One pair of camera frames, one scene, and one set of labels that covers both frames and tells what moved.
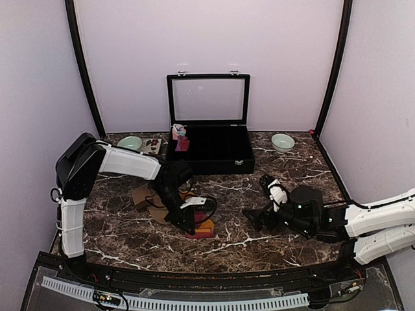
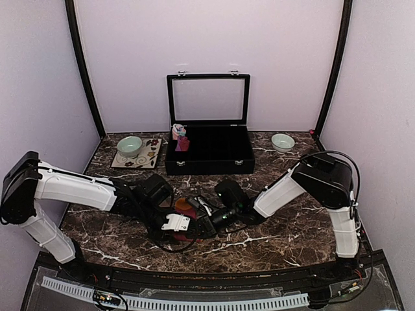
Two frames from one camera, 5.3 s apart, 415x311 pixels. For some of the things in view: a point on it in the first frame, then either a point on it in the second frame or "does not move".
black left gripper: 178,219 → 162,237
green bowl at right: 282,143 does not move
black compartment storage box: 215,109 does not move
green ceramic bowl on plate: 131,142 does not move
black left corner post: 70,8 does not move
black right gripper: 266,212 → 211,230
